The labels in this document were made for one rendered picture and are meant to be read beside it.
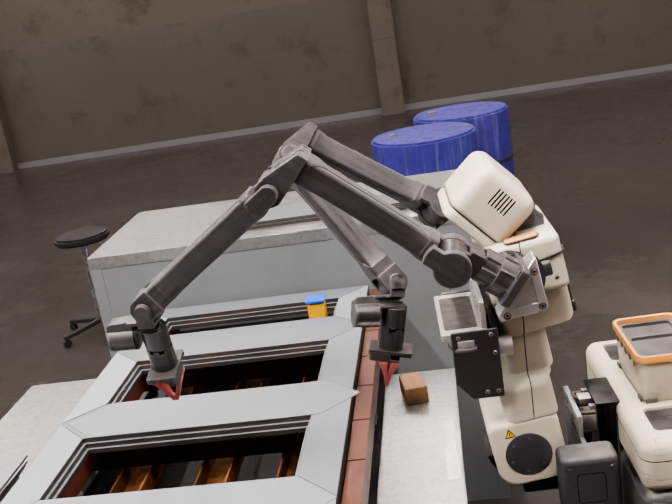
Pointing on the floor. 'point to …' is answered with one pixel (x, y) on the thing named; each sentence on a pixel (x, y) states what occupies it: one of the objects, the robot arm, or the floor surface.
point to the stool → (82, 237)
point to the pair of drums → (447, 139)
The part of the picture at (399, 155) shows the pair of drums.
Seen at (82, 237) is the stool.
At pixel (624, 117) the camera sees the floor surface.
